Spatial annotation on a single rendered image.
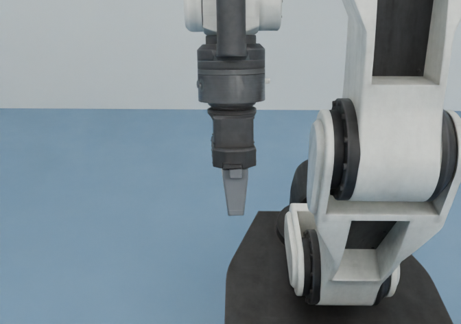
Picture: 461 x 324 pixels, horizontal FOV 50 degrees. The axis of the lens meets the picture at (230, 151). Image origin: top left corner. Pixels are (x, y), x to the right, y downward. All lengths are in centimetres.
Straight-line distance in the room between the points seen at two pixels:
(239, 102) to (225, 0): 12
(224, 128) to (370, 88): 18
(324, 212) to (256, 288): 43
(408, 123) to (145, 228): 105
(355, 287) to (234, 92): 46
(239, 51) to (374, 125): 19
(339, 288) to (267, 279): 24
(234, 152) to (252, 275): 56
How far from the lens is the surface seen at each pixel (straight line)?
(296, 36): 214
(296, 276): 95
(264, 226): 125
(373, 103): 63
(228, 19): 58
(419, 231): 77
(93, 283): 139
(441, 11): 67
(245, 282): 111
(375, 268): 90
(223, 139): 61
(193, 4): 62
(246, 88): 61
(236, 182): 61
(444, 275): 148
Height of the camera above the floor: 95
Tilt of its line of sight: 30 degrees down
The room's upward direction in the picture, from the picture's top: straight up
